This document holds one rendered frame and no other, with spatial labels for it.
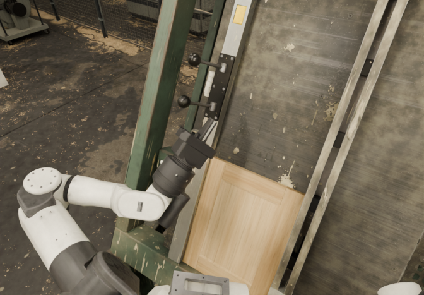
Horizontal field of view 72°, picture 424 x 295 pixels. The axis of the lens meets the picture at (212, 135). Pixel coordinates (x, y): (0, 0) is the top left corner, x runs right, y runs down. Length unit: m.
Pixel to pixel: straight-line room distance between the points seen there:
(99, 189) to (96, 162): 2.08
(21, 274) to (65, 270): 1.76
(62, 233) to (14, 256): 1.83
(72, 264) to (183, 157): 0.32
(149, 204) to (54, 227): 0.20
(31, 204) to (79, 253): 0.16
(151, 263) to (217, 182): 0.42
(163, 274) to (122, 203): 0.50
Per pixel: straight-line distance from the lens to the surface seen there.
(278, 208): 0.91
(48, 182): 0.77
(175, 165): 0.71
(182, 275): 0.49
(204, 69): 1.03
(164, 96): 1.05
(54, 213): 0.74
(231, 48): 0.90
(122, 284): 0.62
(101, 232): 2.37
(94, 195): 0.78
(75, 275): 0.66
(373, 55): 0.83
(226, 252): 1.04
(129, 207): 0.73
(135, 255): 1.22
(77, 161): 2.93
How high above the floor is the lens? 1.91
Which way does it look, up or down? 41 degrees down
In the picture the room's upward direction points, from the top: straight up
